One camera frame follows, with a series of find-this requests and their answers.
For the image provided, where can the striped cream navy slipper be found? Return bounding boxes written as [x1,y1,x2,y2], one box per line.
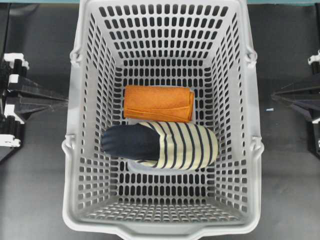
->
[101,121,219,171]

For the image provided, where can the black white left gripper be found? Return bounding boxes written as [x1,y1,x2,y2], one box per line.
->
[0,53,68,162]

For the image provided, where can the folded orange towel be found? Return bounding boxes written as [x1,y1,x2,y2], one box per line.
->
[123,85,195,123]

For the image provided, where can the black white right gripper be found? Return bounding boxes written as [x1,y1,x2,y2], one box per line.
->
[271,50,320,153]

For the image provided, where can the grey plastic shopping basket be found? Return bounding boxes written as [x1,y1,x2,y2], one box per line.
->
[62,0,264,240]

